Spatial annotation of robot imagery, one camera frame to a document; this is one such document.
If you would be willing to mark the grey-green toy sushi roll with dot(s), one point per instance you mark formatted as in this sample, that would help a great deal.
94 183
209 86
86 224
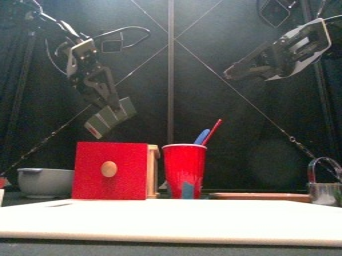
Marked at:
110 119

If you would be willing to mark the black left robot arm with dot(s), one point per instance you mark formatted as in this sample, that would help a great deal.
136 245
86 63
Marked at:
41 20

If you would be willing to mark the red-fronted drawer with wooden knob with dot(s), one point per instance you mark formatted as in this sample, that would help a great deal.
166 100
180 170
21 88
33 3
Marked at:
109 170

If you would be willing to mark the wooden drawer box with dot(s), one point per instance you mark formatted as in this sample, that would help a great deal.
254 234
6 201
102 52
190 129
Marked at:
153 171

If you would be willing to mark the blue utensil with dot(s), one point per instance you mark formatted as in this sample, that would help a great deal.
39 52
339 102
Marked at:
202 136

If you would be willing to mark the red plastic cup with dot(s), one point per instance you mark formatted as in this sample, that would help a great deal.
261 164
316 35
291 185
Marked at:
185 166

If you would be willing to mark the light blue bowl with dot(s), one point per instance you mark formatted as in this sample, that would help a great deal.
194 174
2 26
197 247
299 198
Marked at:
45 181

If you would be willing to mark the white cutting board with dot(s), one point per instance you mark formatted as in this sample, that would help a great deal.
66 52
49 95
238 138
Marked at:
174 220

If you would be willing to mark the vertical metal frame pole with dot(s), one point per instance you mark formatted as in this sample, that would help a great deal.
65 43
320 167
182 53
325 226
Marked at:
170 73

